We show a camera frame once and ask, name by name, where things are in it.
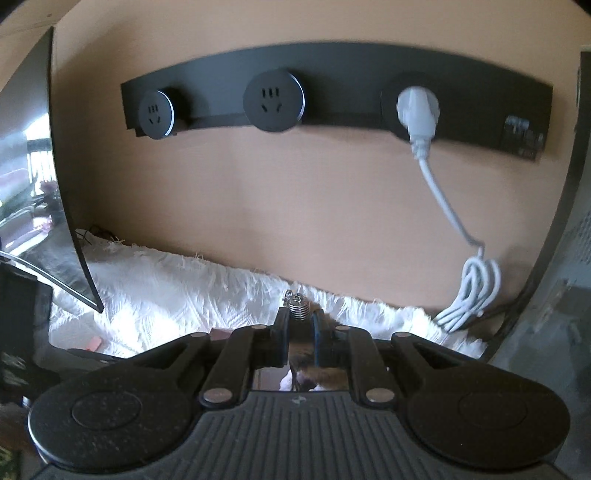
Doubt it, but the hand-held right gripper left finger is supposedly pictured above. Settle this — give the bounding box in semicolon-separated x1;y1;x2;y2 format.
97;307;291;408

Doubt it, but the white power cable with plug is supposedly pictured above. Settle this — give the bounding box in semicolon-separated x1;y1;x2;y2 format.
396;88;502;332

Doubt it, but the small round black socket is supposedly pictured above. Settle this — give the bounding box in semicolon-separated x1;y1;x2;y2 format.
137;87;180;140

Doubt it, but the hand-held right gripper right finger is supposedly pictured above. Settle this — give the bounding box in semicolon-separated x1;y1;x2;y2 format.
312;310;491;408

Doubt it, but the brown fur keychain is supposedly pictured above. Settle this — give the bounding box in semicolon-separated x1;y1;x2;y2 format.
279;290;348;392

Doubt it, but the dark object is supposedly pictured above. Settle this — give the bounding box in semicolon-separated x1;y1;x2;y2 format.
0;265;54;403

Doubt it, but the white textured table cloth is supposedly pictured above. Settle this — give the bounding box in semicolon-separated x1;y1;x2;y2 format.
48;228;490;365

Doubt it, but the dark-framed grey panel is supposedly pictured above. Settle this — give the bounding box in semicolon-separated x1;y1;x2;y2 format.
482;51;591;480

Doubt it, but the large round black socket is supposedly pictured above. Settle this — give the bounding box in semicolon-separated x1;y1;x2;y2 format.
243;69;306;134

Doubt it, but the round black socket with plug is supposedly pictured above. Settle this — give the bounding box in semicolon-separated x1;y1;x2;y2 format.
379;73;443;140

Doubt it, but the black computer monitor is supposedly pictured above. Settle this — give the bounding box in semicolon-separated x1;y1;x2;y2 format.
0;27;105;315

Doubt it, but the thin black cable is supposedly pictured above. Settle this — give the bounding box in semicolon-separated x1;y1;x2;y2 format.
75;224;117;244

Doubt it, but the black power socket track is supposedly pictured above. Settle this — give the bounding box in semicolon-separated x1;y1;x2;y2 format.
121;42;554;163

